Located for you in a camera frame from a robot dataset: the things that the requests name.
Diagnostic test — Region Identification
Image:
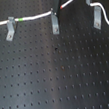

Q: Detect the white cable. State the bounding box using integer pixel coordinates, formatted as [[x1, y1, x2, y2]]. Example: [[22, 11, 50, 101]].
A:
[[0, 0, 109, 46]]

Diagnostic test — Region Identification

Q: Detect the right metal cable clip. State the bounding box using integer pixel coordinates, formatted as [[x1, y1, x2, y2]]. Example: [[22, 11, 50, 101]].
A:
[[93, 6, 102, 29]]

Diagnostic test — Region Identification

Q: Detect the left metal cable clip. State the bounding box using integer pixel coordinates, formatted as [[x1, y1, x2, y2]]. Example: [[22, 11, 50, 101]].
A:
[[6, 17, 17, 41]]

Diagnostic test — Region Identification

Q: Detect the metal cable clip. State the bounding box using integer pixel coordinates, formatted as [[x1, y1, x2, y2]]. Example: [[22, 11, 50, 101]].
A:
[[6, 17, 17, 41], [93, 6, 102, 29], [51, 10, 60, 35]]

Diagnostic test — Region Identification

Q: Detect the middle metal cable clip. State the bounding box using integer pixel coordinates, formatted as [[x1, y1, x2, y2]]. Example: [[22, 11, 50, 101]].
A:
[[51, 10, 60, 35]]

